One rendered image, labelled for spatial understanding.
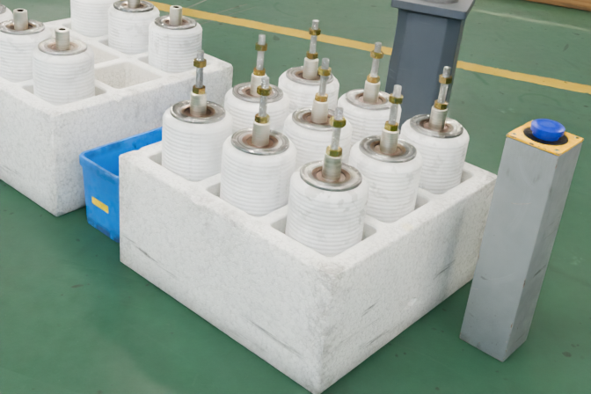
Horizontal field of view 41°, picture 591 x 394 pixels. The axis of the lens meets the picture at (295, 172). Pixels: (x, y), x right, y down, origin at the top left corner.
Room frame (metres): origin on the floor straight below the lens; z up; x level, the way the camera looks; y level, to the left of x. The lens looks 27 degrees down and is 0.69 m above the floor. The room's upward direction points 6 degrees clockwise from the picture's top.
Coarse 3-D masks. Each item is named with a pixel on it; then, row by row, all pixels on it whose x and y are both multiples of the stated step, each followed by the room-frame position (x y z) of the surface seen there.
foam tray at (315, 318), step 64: (128, 192) 0.98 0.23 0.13; (192, 192) 0.91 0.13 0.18; (448, 192) 0.98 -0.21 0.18; (128, 256) 0.98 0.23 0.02; (192, 256) 0.89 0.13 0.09; (256, 256) 0.82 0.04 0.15; (320, 256) 0.79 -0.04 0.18; (384, 256) 0.83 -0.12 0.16; (448, 256) 0.96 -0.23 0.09; (256, 320) 0.82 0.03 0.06; (320, 320) 0.75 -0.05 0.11; (384, 320) 0.85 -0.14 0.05; (320, 384) 0.75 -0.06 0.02
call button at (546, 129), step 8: (536, 120) 0.91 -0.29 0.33; (544, 120) 0.91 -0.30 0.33; (552, 120) 0.91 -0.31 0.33; (536, 128) 0.89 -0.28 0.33; (544, 128) 0.88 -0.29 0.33; (552, 128) 0.89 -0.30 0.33; (560, 128) 0.89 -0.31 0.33; (536, 136) 0.89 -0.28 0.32; (544, 136) 0.88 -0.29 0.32; (552, 136) 0.88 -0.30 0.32; (560, 136) 0.88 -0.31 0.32
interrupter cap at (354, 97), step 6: (354, 90) 1.14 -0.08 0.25; (360, 90) 1.15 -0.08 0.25; (348, 96) 1.12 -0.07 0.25; (354, 96) 1.12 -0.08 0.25; (360, 96) 1.13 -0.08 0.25; (378, 96) 1.13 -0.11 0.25; (384, 96) 1.13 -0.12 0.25; (348, 102) 1.10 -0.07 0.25; (354, 102) 1.09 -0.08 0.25; (360, 102) 1.10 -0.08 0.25; (366, 102) 1.11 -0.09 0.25; (378, 102) 1.11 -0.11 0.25; (384, 102) 1.11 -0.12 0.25; (366, 108) 1.08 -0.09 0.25; (372, 108) 1.08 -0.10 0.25; (378, 108) 1.08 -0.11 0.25; (384, 108) 1.08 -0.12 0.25
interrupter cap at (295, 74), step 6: (300, 66) 1.22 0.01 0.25; (288, 72) 1.19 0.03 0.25; (294, 72) 1.19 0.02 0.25; (300, 72) 1.20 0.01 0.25; (288, 78) 1.17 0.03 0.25; (294, 78) 1.16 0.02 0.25; (300, 78) 1.17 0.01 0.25; (318, 78) 1.18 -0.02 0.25; (330, 78) 1.18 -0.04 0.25; (306, 84) 1.15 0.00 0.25; (312, 84) 1.15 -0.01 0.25; (318, 84) 1.15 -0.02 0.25
